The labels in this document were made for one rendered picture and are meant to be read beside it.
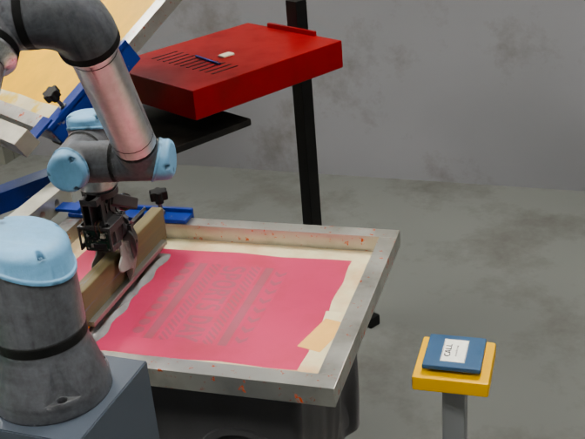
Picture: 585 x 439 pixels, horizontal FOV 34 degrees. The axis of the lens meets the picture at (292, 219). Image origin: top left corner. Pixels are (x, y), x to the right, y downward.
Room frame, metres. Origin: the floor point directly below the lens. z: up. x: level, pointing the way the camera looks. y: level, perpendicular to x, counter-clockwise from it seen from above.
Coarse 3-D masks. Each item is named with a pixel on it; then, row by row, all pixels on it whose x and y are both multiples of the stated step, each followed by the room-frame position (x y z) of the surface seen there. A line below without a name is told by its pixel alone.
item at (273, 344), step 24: (144, 312) 1.63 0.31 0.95; (288, 312) 1.58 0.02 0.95; (312, 312) 1.57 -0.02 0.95; (120, 336) 1.54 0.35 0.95; (264, 336) 1.50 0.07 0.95; (288, 336) 1.49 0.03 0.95; (216, 360) 1.44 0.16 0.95; (240, 360) 1.43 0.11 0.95; (264, 360) 1.42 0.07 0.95; (288, 360) 1.42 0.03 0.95
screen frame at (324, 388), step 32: (64, 224) 2.00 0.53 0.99; (192, 224) 1.94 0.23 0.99; (224, 224) 1.92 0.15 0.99; (256, 224) 1.91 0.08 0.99; (288, 224) 1.90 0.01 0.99; (384, 256) 1.71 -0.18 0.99; (352, 320) 1.47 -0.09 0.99; (352, 352) 1.39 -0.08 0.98; (160, 384) 1.37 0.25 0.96; (192, 384) 1.35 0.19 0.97; (224, 384) 1.33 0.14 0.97; (256, 384) 1.31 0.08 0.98; (288, 384) 1.29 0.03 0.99; (320, 384) 1.28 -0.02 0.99
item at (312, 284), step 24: (168, 264) 1.82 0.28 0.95; (240, 264) 1.80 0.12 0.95; (264, 264) 1.79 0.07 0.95; (288, 264) 1.78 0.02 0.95; (312, 264) 1.77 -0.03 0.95; (336, 264) 1.76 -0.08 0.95; (144, 288) 1.72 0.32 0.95; (288, 288) 1.67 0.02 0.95; (312, 288) 1.67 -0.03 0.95; (336, 288) 1.66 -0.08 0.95
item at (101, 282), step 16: (160, 208) 1.90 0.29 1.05; (144, 224) 1.83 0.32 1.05; (160, 224) 1.89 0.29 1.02; (144, 240) 1.80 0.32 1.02; (112, 256) 1.69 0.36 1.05; (144, 256) 1.79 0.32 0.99; (96, 272) 1.63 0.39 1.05; (112, 272) 1.66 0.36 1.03; (80, 288) 1.56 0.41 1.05; (96, 288) 1.60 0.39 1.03; (112, 288) 1.65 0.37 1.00; (96, 304) 1.59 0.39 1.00
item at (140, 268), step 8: (160, 240) 1.87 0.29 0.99; (160, 248) 1.84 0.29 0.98; (152, 256) 1.80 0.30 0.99; (144, 264) 1.77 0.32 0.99; (136, 272) 1.73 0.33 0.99; (128, 280) 1.70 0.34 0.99; (120, 288) 1.67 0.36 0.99; (112, 296) 1.64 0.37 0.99; (120, 296) 1.65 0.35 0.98; (104, 304) 1.61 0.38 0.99; (112, 304) 1.62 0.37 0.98; (104, 312) 1.59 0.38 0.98; (96, 320) 1.56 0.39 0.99
